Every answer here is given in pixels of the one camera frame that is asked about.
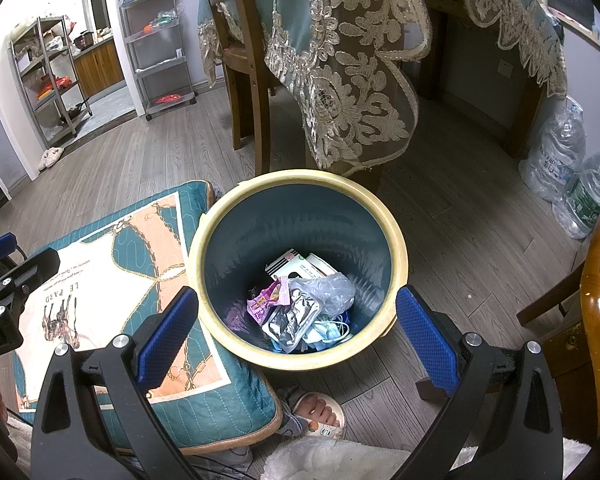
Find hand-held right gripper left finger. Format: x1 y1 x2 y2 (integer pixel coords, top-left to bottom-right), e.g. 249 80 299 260
31 286 201 480

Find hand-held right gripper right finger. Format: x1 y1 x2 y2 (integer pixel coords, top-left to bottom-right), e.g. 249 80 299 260
395 285 563 480

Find blue face mask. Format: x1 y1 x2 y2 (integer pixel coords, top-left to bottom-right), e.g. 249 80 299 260
300 317 353 353

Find pink purple packet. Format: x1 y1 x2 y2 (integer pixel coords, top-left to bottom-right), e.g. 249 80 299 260
246 280 288 326

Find clear plastic bag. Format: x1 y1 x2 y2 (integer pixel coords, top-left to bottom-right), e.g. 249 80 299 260
287 272 356 316

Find silver foil packet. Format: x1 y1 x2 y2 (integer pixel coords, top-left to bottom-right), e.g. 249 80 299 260
261 292 326 353

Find green white medicine box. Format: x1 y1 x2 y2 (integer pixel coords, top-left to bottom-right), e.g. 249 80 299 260
265 248 307 281

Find blue bin with yellow rim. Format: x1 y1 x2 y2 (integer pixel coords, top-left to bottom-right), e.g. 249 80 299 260
186 170 409 372

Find teal orange printed cushion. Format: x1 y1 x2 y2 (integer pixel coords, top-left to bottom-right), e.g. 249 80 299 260
12 180 285 453

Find white fluffy slippers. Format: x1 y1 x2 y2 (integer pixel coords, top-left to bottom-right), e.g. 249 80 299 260
37 146 65 172

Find person's foot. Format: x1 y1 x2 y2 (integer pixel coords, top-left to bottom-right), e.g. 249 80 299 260
280 385 340 433

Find white patterned slipper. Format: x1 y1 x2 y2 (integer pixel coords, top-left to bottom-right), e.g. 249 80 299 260
285 400 347 441

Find white fluffy blanket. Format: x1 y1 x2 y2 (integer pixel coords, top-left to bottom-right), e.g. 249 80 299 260
260 435 598 480

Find metal shelf rack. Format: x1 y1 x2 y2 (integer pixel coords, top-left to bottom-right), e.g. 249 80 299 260
9 15 93 143

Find large clear water bottle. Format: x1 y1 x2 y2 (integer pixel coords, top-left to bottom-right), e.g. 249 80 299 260
552 135 600 241
519 97 588 203

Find wooden kitchen cabinet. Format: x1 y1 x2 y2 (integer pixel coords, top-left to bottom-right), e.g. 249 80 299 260
72 40 126 98

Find grey rolling trolley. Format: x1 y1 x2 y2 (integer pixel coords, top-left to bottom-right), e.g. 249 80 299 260
117 0 198 122

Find brown wooden dining chair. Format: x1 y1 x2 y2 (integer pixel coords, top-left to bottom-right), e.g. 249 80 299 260
195 0 281 176

